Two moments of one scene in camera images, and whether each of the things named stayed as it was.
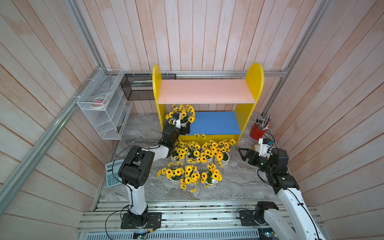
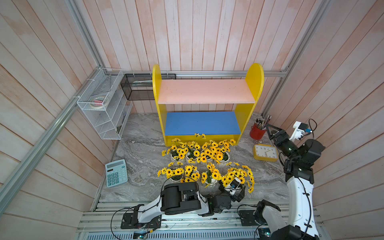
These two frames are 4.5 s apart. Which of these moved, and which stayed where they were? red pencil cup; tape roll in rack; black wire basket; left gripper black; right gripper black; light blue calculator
Moved: left gripper black; right gripper black
Stayed: red pencil cup; black wire basket; light blue calculator; tape roll in rack
